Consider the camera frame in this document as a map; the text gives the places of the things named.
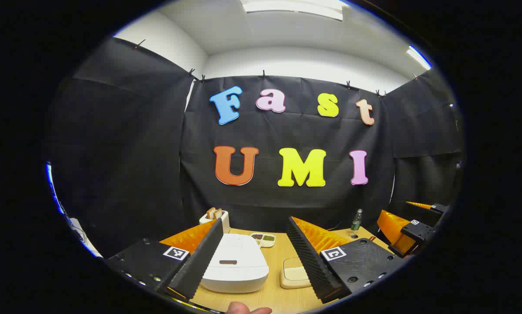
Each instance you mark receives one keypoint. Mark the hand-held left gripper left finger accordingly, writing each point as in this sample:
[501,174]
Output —
[200,261]

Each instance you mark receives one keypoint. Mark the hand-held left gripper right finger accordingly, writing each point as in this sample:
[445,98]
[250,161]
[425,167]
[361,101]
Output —
[309,261]

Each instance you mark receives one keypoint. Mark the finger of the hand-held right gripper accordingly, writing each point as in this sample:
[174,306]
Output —
[418,231]
[440,208]

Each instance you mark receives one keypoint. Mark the white rice cooker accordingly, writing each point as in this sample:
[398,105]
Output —
[239,270]

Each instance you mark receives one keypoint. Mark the beige square tray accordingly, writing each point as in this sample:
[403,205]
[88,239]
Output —
[293,274]

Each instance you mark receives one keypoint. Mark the white toaster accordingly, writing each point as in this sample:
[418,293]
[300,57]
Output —
[224,220]

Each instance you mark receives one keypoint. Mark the toast slice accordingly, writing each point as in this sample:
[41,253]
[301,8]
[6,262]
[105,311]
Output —
[210,213]
[218,213]

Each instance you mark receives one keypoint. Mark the white divided condiment dish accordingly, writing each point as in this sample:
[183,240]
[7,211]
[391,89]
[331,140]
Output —
[263,239]

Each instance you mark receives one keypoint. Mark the green label water bottle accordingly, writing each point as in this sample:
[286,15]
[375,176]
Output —
[356,222]

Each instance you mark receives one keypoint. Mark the black backdrop cloth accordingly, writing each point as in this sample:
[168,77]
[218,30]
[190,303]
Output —
[134,152]

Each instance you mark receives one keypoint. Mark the narrow ceiling light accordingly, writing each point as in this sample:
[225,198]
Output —
[419,57]

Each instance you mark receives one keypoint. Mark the large ceiling light panel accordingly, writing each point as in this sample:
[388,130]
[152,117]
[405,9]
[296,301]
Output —
[291,8]

